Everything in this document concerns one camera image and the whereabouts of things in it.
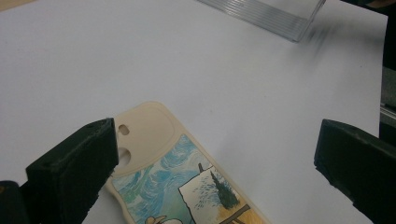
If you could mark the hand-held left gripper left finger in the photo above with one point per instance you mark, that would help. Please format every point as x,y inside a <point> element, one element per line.
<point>71,171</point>

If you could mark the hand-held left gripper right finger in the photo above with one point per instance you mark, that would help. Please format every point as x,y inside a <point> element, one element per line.
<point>358,161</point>

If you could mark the beige painted phone case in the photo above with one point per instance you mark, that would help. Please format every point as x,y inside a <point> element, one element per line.
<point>149,140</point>

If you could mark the clear plastic container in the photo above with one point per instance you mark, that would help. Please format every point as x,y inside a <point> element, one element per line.
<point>264,15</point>

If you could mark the metal floor rail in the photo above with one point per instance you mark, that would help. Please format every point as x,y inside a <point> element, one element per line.
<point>388,111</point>

